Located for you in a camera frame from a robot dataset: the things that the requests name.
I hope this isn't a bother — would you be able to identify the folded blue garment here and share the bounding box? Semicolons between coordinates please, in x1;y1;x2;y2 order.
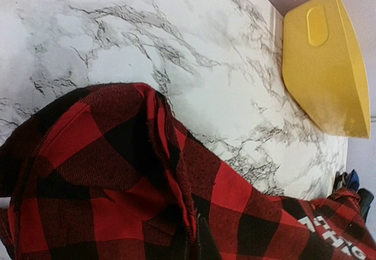
333;170;360;192

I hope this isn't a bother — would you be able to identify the yellow plastic basket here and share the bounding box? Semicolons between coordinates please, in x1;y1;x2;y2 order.
282;0;371;139

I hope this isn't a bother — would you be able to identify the red black plaid shirt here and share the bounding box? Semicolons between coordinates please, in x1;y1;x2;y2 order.
1;83;375;259

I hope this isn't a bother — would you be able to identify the dark green plaid skirt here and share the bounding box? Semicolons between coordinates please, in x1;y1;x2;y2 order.
357;188;374;222

